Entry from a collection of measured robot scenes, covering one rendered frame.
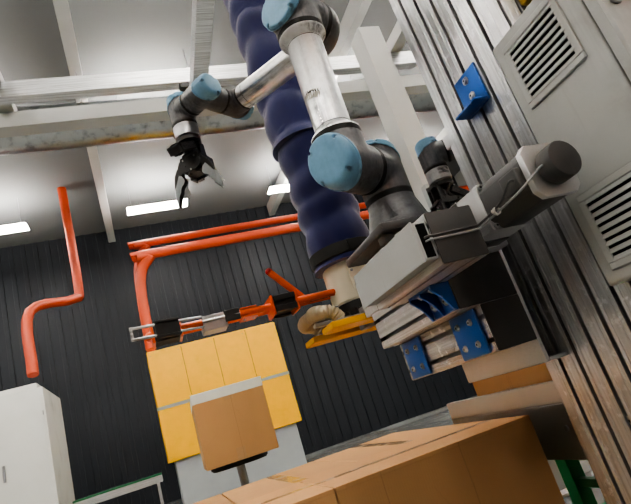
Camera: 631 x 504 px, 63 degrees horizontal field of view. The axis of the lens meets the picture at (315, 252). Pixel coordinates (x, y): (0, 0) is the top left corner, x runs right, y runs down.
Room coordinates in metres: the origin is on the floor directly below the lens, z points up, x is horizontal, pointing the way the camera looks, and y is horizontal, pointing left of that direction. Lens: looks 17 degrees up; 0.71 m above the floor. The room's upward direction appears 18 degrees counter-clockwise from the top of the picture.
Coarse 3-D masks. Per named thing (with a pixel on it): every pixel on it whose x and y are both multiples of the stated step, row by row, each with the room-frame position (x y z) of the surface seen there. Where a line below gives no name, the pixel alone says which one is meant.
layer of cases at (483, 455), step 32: (352, 448) 2.34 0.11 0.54; (384, 448) 1.90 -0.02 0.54; (416, 448) 1.60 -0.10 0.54; (448, 448) 1.46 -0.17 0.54; (480, 448) 1.49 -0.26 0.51; (512, 448) 1.52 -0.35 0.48; (288, 480) 1.87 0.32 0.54; (320, 480) 1.58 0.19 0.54; (352, 480) 1.37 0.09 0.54; (384, 480) 1.39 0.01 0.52; (416, 480) 1.42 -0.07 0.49; (448, 480) 1.45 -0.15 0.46; (480, 480) 1.48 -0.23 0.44; (512, 480) 1.51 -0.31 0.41; (544, 480) 1.54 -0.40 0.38
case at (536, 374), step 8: (528, 368) 1.64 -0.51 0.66; (536, 368) 1.61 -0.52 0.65; (544, 368) 1.58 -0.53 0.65; (496, 376) 1.79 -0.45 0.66; (504, 376) 1.76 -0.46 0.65; (512, 376) 1.72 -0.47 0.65; (520, 376) 1.69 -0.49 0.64; (528, 376) 1.65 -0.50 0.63; (536, 376) 1.62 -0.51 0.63; (544, 376) 1.59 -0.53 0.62; (480, 384) 1.89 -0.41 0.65; (488, 384) 1.85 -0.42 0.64; (496, 384) 1.81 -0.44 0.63; (504, 384) 1.77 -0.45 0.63; (512, 384) 1.74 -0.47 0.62; (520, 384) 1.70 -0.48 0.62; (528, 384) 1.67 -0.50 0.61; (480, 392) 1.91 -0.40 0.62; (488, 392) 1.86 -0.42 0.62; (496, 392) 1.82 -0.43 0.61
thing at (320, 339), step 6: (348, 330) 1.66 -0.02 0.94; (354, 330) 1.67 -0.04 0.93; (360, 330) 1.68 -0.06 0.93; (366, 330) 1.73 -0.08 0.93; (372, 330) 1.79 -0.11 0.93; (318, 336) 1.62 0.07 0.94; (324, 336) 1.63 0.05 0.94; (330, 336) 1.64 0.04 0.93; (336, 336) 1.65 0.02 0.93; (342, 336) 1.68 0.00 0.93; (348, 336) 1.73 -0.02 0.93; (312, 342) 1.63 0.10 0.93; (318, 342) 1.64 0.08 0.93; (324, 342) 1.69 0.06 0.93; (330, 342) 1.74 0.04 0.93
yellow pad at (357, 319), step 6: (354, 312) 1.51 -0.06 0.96; (342, 318) 1.47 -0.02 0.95; (348, 318) 1.46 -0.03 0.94; (354, 318) 1.47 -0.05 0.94; (360, 318) 1.47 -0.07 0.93; (366, 318) 1.48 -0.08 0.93; (372, 318) 1.50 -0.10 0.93; (330, 324) 1.45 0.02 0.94; (336, 324) 1.45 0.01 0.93; (342, 324) 1.45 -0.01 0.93; (348, 324) 1.47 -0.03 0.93; (354, 324) 1.51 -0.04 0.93; (360, 324) 1.55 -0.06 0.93; (324, 330) 1.51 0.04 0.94; (330, 330) 1.47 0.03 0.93; (336, 330) 1.51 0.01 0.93; (342, 330) 1.55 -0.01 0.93
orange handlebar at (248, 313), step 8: (304, 296) 1.54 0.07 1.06; (312, 296) 1.55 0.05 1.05; (320, 296) 1.56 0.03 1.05; (328, 296) 1.58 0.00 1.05; (304, 304) 1.59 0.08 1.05; (240, 312) 1.46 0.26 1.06; (248, 312) 1.47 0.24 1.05; (256, 312) 1.49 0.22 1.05; (264, 312) 1.53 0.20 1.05; (200, 320) 1.42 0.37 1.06; (240, 320) 1.50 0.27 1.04; (248, 320) 1.53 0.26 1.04; (184, 328) 1.40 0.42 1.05
